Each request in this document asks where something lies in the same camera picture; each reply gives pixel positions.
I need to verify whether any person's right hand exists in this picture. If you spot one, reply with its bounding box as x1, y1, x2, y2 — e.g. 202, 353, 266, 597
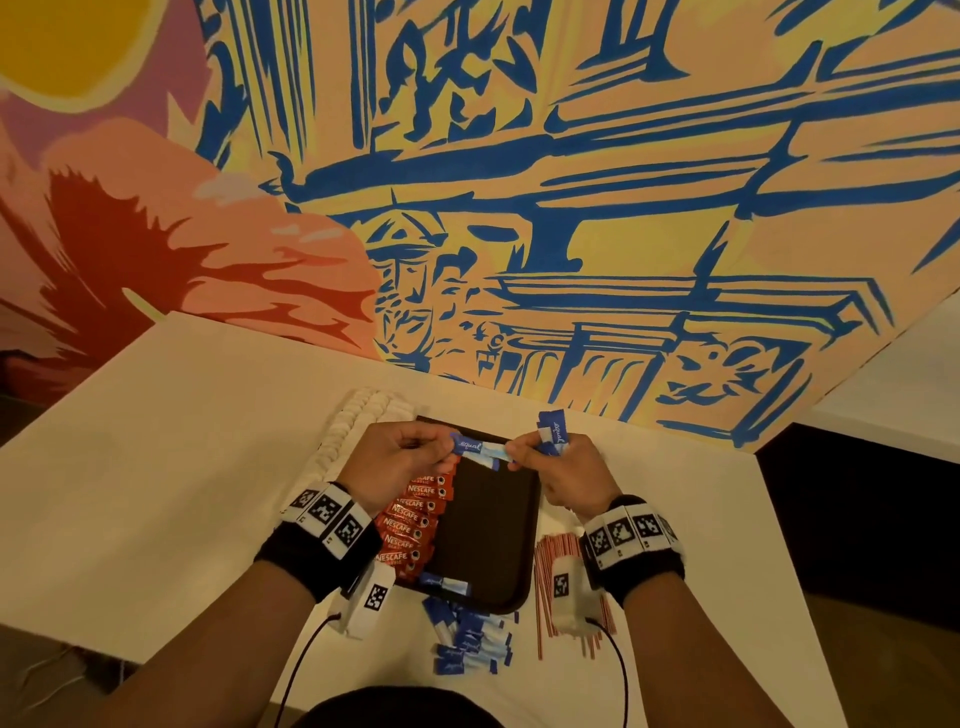
505, 432, 623, 522

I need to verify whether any person's left hand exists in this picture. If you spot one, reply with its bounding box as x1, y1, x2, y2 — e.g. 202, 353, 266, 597
337, 420, 459, 519

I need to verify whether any pile of blue Equal sachets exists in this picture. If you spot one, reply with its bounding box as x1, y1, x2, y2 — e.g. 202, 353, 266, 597
532, 408, 572, 456

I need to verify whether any row of red Nescafe sachets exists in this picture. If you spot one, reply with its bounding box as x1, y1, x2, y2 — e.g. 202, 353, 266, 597
375, 457, 459, 569

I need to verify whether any row of tea bags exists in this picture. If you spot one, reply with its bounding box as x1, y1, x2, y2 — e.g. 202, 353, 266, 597
307, 387, 419, 482

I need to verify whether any dark brown tray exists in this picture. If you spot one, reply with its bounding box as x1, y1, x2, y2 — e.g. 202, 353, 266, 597
382, 417, 543, 617

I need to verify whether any bundle of red stir sticks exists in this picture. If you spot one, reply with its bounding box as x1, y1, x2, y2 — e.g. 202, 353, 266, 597
532, 532, 620, 662

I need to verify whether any pile of blue sugar sachets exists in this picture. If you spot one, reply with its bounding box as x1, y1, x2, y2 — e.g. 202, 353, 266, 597
420, 597, 519, 680

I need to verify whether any person's left forearm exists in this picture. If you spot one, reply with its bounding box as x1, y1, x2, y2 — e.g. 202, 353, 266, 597
142, 562, 317, 728

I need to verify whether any person's right forearm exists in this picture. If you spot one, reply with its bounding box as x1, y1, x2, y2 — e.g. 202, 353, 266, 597
607, 577, 789, 728

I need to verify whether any black right wristband with markers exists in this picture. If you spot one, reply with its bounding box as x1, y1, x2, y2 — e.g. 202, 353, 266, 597
580, 495, 687, 608

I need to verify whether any black wristband with markers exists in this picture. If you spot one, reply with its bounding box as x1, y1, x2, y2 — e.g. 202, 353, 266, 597
580, 495, 687, 608
255, 480, 386, 605

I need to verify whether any black left wristband with markers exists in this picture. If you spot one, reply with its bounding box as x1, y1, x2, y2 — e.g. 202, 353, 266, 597
255, 480, 386, 605

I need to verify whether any black clothing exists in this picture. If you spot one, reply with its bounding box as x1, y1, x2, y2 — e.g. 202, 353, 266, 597
292, 685, 504, 728

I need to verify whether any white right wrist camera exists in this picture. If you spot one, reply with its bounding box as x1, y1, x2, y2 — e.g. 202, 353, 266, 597
540, 552, 590, 639

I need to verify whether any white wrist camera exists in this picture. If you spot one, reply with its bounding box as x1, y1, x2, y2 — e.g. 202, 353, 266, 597
337, 559, 399, 642
540, 552, 590, 639

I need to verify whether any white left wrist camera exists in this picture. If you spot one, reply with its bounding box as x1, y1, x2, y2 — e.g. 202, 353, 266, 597
337, 559, 399, 642

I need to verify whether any black right camera cable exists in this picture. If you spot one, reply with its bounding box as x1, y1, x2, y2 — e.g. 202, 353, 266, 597
585, 615, 632, 728

